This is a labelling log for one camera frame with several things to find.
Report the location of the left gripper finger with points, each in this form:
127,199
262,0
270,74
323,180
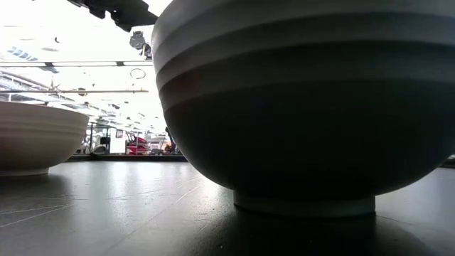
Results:
133,14

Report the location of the cream white ribbed bowl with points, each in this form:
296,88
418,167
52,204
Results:
32,138

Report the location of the large dark grey bowl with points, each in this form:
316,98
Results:
305,135

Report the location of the white cabinet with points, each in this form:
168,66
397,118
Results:
117,140

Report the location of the red tool cart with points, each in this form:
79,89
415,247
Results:
138,145

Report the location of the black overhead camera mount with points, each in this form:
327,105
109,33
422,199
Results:
138,41

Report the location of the black metal rack frame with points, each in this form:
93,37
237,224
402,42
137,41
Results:
91,135

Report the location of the black table frame rail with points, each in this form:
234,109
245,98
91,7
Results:
142,158

